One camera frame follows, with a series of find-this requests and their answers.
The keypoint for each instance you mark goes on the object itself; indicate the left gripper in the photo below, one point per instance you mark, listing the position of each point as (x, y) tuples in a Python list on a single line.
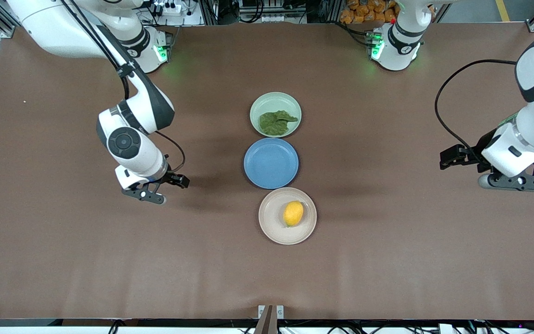
[(475, 151)]

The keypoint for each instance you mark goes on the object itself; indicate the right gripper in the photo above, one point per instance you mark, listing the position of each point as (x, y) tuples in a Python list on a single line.
[(170, 176)]

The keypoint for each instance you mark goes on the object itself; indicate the green lettuce leaf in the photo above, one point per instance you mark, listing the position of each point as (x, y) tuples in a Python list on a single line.
[(276, 123)]

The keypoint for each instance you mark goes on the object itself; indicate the yellow lemon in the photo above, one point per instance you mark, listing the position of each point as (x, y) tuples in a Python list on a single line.
[(293, 213)]

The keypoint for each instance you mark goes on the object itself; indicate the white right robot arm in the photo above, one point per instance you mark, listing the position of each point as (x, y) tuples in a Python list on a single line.
[(132, 144)]

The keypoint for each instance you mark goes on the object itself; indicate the blue round plate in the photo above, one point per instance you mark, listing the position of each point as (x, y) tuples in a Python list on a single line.
[(270, 163)]

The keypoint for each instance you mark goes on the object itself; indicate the beige round plate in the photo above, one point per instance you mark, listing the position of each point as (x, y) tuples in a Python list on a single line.
[(271, 222)]

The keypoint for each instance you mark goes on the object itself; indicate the pale green round plate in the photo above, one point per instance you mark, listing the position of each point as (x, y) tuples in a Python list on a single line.
[(267, 103)]

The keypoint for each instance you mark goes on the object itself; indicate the white power strip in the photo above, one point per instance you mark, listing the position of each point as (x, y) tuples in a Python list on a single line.
[(168, 8)]

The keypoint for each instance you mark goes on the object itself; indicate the orange items in crate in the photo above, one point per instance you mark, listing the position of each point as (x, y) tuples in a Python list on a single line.
[(369, 11)]

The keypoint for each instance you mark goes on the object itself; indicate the metal bracket on table edge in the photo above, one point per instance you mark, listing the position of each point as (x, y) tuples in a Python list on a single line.
[(270, 315)]

